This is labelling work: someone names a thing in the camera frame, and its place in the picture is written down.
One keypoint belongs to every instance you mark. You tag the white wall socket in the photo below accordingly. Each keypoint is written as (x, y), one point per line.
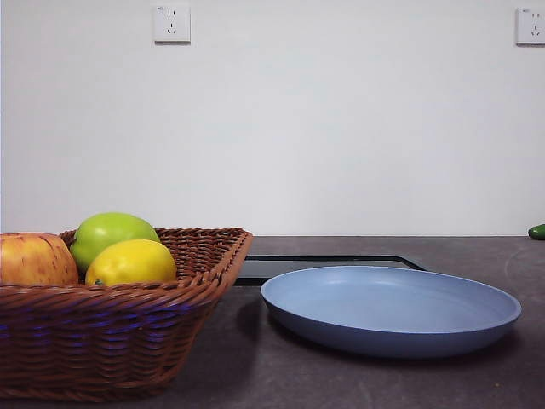
(172, 25)
(532, 27)

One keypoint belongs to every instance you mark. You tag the green apple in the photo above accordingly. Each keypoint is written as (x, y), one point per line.
(110, 228)

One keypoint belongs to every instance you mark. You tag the green cucumber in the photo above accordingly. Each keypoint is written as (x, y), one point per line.
(538, 231)

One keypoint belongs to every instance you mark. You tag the yellow lemon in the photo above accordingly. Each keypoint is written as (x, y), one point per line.
(132, 262)

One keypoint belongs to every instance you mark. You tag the black flat tray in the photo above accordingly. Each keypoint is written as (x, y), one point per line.
(255, 270)

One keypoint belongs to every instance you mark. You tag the red apple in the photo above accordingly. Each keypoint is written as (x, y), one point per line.
(34, 260)

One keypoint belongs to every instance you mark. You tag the brown wicker basket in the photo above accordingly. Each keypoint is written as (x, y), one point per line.
(106, 341)

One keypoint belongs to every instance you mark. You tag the blue plate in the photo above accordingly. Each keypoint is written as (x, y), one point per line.
(383, 307)

